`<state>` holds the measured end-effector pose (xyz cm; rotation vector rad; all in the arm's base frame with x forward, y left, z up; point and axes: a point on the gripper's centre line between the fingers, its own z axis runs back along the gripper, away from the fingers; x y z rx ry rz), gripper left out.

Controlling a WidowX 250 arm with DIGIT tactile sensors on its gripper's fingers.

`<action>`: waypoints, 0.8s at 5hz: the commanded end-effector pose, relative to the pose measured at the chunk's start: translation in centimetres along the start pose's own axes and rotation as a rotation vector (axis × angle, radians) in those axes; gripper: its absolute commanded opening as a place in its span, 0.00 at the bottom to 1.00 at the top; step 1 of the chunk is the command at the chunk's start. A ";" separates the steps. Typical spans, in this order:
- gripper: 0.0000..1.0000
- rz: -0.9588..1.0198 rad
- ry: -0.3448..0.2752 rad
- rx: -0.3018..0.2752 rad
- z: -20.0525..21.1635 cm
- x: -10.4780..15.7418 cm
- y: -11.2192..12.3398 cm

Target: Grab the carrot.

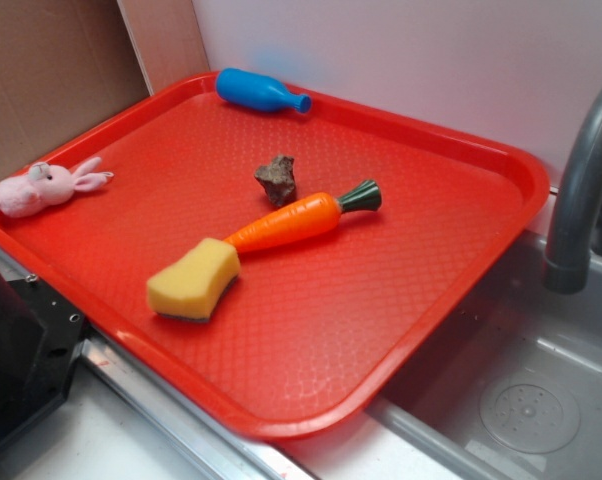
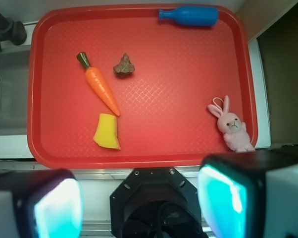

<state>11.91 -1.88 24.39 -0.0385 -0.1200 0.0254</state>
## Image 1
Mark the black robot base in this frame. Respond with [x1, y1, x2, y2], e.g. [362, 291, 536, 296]
[0, 273, 85, 451]

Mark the orange toy carrot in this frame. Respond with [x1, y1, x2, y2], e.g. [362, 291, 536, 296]
[224, 180, 382, 253]

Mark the red plastic tray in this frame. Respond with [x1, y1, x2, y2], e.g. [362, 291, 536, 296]
[0, 73, 549, 440]

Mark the brown rock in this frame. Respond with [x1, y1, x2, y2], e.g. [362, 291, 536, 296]
[254, 155, 297, 207]

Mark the yellow sponge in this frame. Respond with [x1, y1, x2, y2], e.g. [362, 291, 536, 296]
[146, 238, 240, 322]

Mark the blue toy bottle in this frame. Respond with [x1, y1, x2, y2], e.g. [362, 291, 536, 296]
[215, 68, 312, 114]

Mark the grey toy sink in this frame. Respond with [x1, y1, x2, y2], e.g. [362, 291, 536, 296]
[281, 210, 602, 479]

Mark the pink plush bunny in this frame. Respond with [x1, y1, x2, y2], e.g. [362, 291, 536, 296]
[0, 157, 114, 218]

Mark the grey faucet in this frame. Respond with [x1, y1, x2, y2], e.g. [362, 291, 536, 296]
[542, 90, 602, 294]

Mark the brown cardboard panel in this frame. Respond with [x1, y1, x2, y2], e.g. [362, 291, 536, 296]
[0, 1, 209, 180]

